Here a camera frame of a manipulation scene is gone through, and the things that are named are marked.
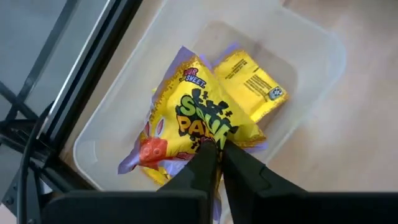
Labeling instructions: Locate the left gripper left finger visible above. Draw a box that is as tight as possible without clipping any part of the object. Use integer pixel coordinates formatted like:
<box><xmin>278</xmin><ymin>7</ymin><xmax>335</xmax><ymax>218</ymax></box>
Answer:
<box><xmin>42</xmin><ymin>140</ymin><xmax>220</xmax><ymax>224</ymax></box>

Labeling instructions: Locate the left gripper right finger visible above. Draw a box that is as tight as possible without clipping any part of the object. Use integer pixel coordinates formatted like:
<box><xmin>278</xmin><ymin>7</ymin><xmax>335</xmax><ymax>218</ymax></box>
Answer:
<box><xmin>221</xmin><ymin>140</ymin><xmax>398</xmax><ymax>224</ymax></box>

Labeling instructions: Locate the clear plastic container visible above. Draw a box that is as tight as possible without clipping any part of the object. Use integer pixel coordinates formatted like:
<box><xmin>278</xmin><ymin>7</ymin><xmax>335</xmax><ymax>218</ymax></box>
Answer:
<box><xmin>73</xmin><ymin>0</ymin><xmax>347</xmax><ymax>194</ymax></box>

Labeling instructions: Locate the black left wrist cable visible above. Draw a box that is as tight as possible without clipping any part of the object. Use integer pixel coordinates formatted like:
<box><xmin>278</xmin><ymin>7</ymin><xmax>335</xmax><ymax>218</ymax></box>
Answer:
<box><xmin>16</xmin><ymin>101</ymin><xmax>55</xmax><ymax>224</ymax></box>

